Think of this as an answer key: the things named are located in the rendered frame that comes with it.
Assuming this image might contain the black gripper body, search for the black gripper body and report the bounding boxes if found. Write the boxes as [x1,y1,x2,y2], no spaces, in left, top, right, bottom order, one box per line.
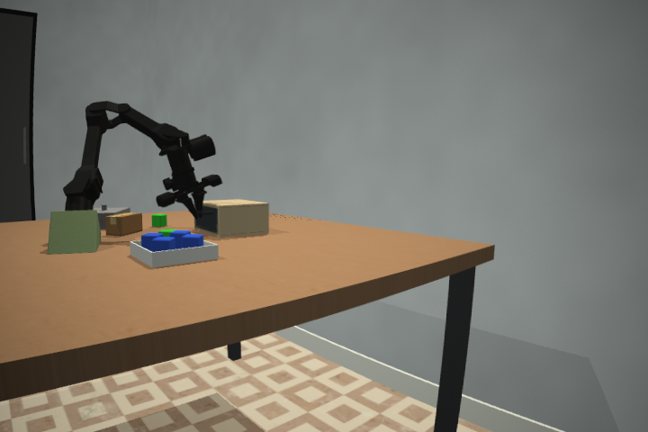
[156,164,222,207]

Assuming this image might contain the blue block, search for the blue block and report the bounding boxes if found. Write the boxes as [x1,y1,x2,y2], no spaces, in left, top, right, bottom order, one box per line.
[151,237,176,252]
[169,230,191,249]
[141,233,163,251]
[181,234,203,248]

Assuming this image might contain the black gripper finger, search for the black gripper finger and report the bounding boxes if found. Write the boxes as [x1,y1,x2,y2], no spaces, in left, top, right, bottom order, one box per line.
[191,191,207,218]
[176,197,198,220]

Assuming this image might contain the brown cardboard box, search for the brown cardboard box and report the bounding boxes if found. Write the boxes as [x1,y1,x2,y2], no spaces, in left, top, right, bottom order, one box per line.
[105,212,142,236]

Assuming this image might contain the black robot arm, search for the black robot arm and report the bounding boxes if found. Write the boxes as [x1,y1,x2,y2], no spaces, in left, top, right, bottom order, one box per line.
[63,101,216,211]

